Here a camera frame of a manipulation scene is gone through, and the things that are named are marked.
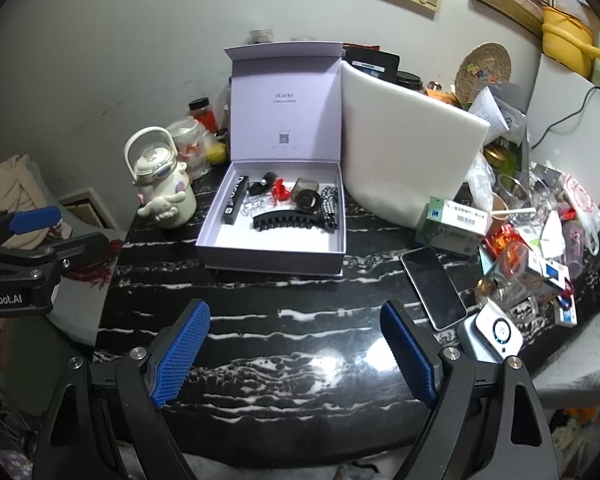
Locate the black-lidded jar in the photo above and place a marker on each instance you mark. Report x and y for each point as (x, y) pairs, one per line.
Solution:
(409, 82)

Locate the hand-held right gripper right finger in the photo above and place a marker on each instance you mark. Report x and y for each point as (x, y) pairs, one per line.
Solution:
(410, 355)

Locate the beige cloth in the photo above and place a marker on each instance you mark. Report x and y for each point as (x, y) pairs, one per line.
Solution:
(5, 180)

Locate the red hair clip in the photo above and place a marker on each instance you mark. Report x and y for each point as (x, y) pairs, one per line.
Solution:
(280, 190)

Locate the white paper sheets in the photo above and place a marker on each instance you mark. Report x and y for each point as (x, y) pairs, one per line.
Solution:
(495, 115)

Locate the black claw hair clip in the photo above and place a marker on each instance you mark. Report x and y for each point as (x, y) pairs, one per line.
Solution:
(285, 222)

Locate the black strip with white print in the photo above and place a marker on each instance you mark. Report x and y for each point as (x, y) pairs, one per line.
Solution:
(235, 200)

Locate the red-lidded jar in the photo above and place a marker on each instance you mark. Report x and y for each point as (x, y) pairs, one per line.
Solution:
(202, 110)

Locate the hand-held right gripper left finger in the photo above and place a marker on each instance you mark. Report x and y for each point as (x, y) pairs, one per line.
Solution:
(180, 355)

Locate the black flat box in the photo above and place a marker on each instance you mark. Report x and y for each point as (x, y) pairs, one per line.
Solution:
(380, 60)

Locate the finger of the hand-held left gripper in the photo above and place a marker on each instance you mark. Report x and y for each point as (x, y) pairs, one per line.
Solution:
(35, 220)
(80, 250)

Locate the cream character kettle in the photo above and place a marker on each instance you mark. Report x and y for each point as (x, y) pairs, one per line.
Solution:
(170, 195)

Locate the red patterned cloth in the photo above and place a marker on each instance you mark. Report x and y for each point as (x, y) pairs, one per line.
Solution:
(95, 270)

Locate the clear hair clip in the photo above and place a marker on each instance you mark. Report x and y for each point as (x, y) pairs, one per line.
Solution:
(257, 205)

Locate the blue white small box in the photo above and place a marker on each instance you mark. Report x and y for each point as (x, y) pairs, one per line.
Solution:
(545, 270)
(566, 312)

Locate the red snack packet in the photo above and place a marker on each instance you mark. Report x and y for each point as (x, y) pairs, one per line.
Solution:
(502, 240)

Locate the black white checkered scrunchie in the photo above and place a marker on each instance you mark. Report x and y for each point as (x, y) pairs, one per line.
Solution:
(330, 210)

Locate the glass mug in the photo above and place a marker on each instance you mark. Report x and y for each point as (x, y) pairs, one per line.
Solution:
(512, 275)

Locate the pink white round package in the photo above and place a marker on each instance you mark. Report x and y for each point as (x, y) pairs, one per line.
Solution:
(577, 195)

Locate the yellow-lidded jar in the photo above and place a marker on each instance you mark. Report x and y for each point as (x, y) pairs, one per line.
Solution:
(500, 157)

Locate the clear glass cup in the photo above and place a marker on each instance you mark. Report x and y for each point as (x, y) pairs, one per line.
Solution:
(522, 195)

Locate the black smartphone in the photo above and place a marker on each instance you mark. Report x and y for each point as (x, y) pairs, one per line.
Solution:
(432, 290)

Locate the green white medicine box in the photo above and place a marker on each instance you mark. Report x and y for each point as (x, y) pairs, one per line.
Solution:
(450, 232)

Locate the white power strip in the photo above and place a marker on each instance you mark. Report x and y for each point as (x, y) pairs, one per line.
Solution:
(495, 330)

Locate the beige wooden frame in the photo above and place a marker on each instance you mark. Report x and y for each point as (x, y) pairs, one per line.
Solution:
(87, 210)

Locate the white quilted blanket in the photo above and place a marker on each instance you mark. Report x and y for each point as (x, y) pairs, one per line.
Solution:
(580, 360)

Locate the clear plastic container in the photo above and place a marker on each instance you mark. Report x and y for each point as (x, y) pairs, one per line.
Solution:
(190, 145)

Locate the brown translucent hair clip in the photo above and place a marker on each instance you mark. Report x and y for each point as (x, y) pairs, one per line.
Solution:
(307, 182)

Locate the black bow pearl hair clip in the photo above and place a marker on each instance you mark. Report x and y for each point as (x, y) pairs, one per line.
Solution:
(260, 187)

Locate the woven round coaster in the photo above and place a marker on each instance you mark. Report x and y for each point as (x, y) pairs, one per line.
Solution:
(480, 75)

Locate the white foam board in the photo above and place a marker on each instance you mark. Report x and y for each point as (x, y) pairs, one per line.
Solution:
(405, 150)

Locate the yellow pot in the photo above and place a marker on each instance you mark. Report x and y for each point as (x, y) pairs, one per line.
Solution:
(565, 40)

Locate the yellow lemon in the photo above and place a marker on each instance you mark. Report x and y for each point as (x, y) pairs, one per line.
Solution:
(217, 154)

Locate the lavender gift box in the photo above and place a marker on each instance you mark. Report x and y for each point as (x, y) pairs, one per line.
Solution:
(285, 110)

